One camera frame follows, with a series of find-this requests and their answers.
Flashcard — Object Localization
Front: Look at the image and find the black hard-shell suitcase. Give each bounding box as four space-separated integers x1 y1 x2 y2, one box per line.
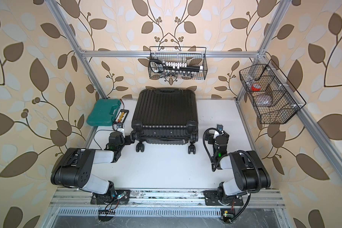
131 88 199 154

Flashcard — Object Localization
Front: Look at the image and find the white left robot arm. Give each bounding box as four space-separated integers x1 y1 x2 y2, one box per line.
50 131 135 203

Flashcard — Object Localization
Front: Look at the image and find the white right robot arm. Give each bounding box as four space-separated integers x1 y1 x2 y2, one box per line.
203 128 271 206

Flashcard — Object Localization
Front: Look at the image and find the small black screwdriver bit box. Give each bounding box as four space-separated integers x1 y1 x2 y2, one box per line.
114 109 129 124

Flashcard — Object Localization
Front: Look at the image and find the green plastic tool case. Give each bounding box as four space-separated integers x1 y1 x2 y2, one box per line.
86 99 121 127

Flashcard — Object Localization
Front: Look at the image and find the red item in basket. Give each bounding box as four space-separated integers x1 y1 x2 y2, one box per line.
250 83 262 92

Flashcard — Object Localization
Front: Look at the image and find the socket set in basket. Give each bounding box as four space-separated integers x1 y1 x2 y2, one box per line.
148 59 207 80

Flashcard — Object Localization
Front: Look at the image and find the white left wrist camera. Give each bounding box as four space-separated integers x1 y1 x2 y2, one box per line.
115 122 124 133

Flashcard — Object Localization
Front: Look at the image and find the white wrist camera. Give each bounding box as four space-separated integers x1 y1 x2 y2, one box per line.
216 124 224 135
115 122 124 133

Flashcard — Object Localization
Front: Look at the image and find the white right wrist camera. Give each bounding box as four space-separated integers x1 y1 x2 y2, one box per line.
216 124 224 135

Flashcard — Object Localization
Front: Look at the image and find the black corrugated cable conduit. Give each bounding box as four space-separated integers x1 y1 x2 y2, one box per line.
202 127 263 223

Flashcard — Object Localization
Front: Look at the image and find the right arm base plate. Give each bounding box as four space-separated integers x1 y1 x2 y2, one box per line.
203 190 244 206

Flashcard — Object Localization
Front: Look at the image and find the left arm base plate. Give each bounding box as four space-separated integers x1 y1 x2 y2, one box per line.
90 189 131 205

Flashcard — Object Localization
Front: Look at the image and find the black wire basket right wall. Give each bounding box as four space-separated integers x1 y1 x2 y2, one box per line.
239 60 306 124

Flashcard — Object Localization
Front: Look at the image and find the black wire basket wall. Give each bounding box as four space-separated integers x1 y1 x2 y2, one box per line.
239 60 306 124
148 46 208 81

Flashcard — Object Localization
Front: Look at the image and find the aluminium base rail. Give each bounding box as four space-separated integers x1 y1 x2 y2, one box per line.
45 188 288 220

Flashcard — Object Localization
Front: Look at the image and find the black wire basket back wall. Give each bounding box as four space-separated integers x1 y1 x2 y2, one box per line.
148 46 208 81

